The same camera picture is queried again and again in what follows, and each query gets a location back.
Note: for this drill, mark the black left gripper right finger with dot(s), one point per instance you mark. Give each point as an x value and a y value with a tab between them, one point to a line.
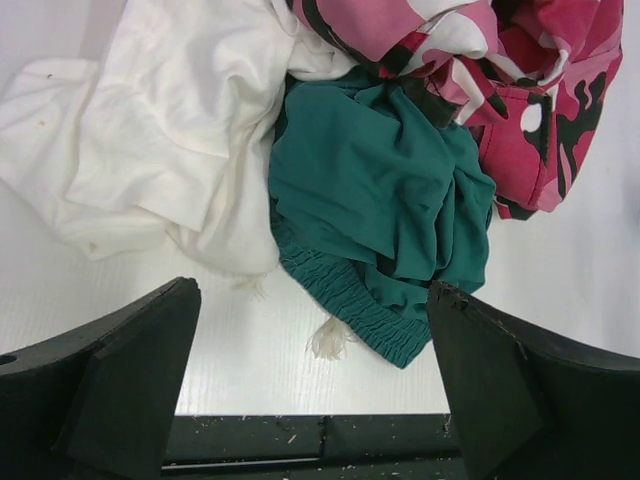
529	403

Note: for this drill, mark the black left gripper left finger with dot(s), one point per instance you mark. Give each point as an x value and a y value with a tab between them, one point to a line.
98	401

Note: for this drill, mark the pink camouflage garment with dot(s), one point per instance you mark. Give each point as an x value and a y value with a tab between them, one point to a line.
527	78

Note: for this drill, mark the white cloth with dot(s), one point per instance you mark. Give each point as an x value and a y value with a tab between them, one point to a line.
168	136

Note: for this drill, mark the teal green shorts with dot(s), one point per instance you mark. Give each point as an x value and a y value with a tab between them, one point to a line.
371	203

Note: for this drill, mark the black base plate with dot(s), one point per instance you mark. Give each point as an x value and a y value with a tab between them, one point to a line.
314	447

